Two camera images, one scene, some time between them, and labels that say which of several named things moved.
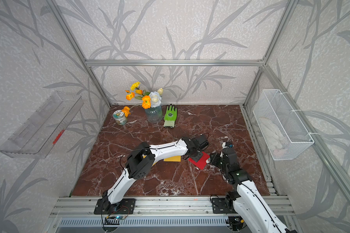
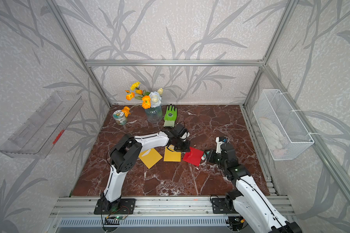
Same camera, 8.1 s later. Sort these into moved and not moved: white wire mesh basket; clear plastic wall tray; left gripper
Moved: left gripper
Not moved: white wire mesh basket; clear plastic wall tray
